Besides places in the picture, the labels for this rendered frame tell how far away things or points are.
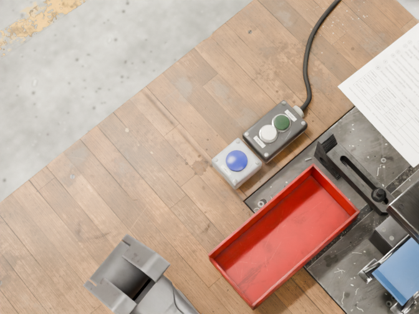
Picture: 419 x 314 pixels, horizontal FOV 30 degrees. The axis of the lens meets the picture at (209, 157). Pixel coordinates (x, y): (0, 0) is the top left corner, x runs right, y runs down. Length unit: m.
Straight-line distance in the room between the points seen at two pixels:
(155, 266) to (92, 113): 1.56
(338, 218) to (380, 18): 0.42
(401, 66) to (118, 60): 1.23
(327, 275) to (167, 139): 0.39
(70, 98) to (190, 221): 1.18
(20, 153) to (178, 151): 1.11
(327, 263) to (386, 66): 0.40
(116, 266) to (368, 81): 0.70
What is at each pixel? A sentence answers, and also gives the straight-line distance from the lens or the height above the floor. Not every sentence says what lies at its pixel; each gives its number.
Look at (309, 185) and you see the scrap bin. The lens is 1.45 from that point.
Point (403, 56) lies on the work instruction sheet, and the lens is 1.57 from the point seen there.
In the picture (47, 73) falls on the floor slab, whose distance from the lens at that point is 2.59.
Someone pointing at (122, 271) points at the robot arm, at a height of 1.28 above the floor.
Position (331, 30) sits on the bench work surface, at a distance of 1.58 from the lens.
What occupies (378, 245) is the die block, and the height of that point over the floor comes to 0.93.
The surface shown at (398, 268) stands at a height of 0.99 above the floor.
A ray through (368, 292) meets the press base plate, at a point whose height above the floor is 0.90.
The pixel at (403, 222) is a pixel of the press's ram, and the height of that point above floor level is 1.13.
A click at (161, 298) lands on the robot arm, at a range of 0.99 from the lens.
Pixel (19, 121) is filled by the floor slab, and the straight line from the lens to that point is 2.55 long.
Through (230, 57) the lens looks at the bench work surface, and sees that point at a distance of 1.54.
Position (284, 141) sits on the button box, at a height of 0.93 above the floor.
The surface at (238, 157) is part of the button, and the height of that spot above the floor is 0.94.
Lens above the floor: 2.30
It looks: 72 degrees down
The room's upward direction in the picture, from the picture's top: 8 degrees counter-clockwise
